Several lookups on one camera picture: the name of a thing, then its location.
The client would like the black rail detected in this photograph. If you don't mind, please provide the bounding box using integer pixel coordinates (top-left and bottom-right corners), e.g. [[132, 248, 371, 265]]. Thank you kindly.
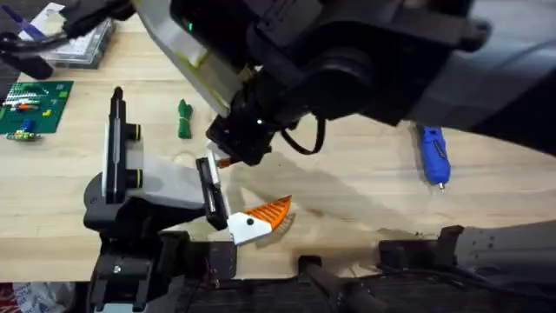
[[73, 254, 556, 313]]

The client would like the patterned plastic bag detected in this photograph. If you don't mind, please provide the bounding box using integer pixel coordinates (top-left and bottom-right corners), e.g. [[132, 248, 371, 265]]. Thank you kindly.
[[0, 281, 77, 313]]

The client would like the clear plastic parts box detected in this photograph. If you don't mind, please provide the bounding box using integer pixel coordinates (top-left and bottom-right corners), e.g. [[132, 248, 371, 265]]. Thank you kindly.
[[18, 1, 116, 70]]

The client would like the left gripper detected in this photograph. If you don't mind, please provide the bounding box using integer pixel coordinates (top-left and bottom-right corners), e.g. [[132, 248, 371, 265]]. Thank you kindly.
[[125, 137, 294, 247]]

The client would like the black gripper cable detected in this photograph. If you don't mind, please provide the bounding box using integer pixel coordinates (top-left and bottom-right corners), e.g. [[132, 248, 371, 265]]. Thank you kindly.
[[279, 116, 328, 157]]

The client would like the left wrist upright plate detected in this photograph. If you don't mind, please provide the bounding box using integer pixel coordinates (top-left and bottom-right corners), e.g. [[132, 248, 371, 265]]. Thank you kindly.
[[101, 86, 144, 206]]

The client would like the green board with blocks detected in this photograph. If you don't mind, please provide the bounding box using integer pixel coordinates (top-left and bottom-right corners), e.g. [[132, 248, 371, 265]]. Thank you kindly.
[[0, 80, 75, 142]]

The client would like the blue pen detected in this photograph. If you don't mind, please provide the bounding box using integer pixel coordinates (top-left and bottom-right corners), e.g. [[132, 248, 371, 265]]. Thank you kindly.
[[0, 3, 45, 41]]

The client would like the blue electric screwdriver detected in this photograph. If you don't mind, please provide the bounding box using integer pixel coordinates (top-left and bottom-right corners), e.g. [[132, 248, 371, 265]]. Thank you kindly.
[[415, 124, 452, 191]]

